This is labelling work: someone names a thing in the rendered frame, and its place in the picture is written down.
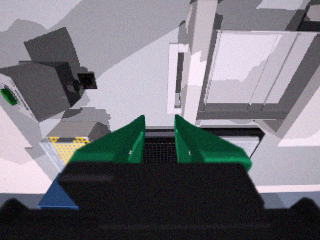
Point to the blue bin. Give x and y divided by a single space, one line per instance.
56 198

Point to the black assay plate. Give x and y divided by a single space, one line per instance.
160 150

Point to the grey bench mat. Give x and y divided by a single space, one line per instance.
125 43

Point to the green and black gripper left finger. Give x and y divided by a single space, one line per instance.
116 145

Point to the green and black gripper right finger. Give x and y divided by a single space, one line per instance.
205 147

